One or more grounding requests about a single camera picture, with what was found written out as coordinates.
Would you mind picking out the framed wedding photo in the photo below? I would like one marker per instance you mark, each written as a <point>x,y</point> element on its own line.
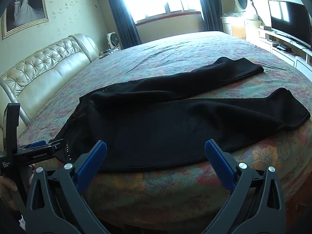
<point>24,4</point>

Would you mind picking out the black flat television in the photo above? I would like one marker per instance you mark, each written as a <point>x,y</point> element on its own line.
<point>288,22</point>

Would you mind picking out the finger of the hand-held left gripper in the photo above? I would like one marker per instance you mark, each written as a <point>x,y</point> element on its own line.
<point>43,146</point>

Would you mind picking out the white television cabinet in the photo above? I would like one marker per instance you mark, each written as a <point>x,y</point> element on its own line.
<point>285,53</point>

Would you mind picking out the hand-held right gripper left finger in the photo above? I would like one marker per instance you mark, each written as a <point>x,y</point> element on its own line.
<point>93,160</point>

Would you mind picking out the cream tufted leather headboard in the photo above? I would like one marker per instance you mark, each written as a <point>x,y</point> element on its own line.
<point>48,73</point>

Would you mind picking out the person's left forearm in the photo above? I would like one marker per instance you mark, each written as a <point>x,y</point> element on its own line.
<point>7,221</point>

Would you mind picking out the bed with floral cover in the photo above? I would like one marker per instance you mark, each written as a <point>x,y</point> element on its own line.
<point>170,53</point>

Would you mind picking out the silver media box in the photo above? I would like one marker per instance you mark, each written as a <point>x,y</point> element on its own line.
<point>265,27</point>

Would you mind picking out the black set-top box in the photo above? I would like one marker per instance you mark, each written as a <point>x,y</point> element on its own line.
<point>284,47</point>

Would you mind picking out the black pants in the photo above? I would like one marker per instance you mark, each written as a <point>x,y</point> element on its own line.
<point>158,121</point>

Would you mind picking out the white floor fan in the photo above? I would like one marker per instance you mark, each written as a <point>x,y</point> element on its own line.
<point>114,41</point>

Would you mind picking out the dark blue curtain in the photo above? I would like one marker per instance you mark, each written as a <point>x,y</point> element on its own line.
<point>210,7</point>
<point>123,17</point>

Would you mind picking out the bright window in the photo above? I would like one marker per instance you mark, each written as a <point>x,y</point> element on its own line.
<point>160,0</point>

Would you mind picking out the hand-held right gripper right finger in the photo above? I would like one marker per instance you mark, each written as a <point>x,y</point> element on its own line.
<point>219,163</point>

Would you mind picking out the white dresser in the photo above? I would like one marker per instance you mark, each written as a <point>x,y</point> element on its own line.
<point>237,25</point>

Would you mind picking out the person's left hand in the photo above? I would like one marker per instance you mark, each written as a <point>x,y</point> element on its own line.
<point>8,195</point>

